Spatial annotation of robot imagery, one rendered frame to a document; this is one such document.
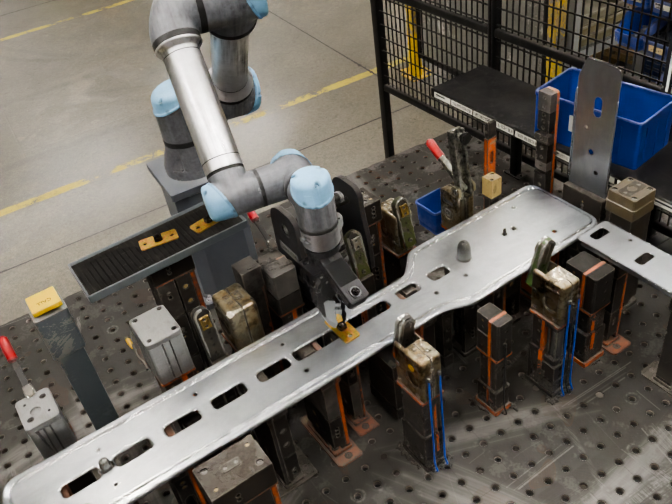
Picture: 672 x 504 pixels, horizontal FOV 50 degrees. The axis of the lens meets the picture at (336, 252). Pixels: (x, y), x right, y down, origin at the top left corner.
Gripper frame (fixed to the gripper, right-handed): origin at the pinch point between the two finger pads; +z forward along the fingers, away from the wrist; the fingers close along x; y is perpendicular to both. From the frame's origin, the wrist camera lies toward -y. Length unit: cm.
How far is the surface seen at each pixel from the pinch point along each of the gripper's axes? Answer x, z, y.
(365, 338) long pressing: -2.1, 2.3, -5.4
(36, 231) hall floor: 34, 100, 255
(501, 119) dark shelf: -80, -1, 35
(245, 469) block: 33.3, -0.5, -19.1
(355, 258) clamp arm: -12.9, -2.1, 12.5
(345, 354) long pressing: 3.6, 2.3, -6.3
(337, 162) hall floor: -117, 101, 195
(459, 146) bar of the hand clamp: -47, -15, 16
